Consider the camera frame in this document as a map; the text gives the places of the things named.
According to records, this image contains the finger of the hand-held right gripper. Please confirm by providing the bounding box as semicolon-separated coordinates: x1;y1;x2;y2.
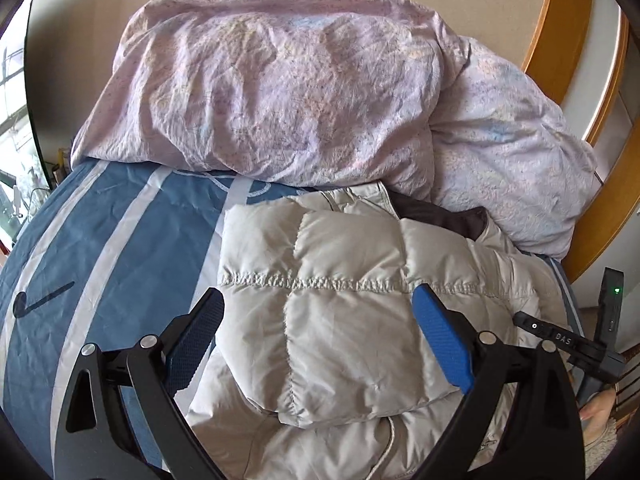
514;311;627;384

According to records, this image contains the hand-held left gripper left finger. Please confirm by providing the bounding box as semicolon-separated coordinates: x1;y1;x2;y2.
52;287;226;480

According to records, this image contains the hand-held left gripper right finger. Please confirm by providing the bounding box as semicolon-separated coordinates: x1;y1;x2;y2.
411;283;586;480

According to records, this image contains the beige puffer jacket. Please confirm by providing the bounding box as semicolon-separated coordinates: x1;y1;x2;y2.
187;182;571;480

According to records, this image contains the person's right forearm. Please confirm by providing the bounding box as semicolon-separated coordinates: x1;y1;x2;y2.
582;417;623;476

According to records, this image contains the person's right hand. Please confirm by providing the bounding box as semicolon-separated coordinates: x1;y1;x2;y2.
579;390;616;448

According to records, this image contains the blue white striped bedsheet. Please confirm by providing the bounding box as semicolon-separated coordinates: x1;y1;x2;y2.
0;157;583;480

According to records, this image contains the pink floral duvet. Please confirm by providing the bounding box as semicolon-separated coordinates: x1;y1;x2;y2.
70;0;598;261

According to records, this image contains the window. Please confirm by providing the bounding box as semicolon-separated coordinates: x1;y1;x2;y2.
0;0;57;246

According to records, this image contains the wooden bed frame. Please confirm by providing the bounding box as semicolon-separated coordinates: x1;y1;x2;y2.
520;0;640;286

